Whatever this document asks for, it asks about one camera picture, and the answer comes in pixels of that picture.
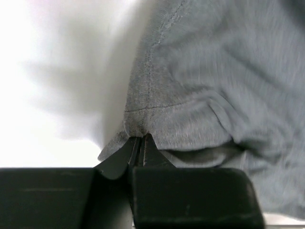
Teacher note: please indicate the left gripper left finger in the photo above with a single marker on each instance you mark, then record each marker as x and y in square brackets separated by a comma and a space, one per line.
[68, 198]

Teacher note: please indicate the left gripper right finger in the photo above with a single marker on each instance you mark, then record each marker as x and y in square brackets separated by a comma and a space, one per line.
[167, 197]

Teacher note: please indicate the grey shorts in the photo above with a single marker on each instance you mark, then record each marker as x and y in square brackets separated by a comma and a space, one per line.
[221, 83]

